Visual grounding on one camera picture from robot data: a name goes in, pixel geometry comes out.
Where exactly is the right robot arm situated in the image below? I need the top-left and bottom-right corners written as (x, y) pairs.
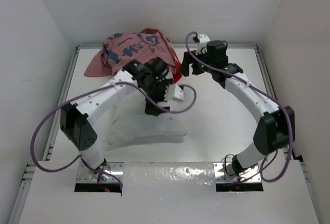
top-left (179, 34), bottom-right (294, 176)

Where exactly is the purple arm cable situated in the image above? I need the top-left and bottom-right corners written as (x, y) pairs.
top-left (30, 81), bottom-right (198, 183)
top-left (185, 31), bottom-right (294, 183)

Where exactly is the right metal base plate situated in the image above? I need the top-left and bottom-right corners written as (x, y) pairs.
top-left (213, 161), bottom-right (261, 184)

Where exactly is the metal base plate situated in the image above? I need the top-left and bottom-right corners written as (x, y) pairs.
top-left (213, 161), bottom-right (261, 184)
top-left (76, 162), bottom-right (123, 184)

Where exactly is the aluminium table frame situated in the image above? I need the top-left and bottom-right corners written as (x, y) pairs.
top-left (7, 43), bottom-right (320, 224)

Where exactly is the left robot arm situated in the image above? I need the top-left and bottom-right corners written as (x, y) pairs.
top-left (60, 57), bottom-right (174, 173)

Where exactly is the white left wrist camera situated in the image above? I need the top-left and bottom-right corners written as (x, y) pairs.
top-left (164, 84), bottom-right (185, 102)

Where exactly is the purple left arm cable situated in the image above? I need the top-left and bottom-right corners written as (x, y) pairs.
top-left (30, 81), bottom-right (198, 183)

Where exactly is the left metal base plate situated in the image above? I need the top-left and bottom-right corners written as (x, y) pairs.
top-left (76, 162), bottom-right (123, 184)

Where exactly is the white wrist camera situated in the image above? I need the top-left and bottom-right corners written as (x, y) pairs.
top-left (193, 34), bottom-right (210, 55)
top-left (164, 84), bottom-right (185, 102)

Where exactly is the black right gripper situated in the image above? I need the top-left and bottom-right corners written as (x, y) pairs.
top-left (178, 47), bottom-right (215, 76)

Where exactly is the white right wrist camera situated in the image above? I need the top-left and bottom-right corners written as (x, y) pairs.
top-left (193, 34), bottom-right (210, 55)

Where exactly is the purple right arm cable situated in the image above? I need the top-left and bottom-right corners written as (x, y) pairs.
top-left (185, 31), bottom-right (294, 183)

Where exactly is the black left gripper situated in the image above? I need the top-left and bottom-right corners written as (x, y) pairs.
top-left (140, 78), bottom-right (172, 114)

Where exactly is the red and pink pillowcase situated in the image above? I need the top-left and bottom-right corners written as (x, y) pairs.
top-left (84, 28), bottom-right (182, 82)

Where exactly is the white pillow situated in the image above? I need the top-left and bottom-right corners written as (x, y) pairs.
top-left (102, 90), bottom-right (187, 151)

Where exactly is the white front cover board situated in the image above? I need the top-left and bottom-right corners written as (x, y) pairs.
top-left (20, 162), bottom-right (318, 223)

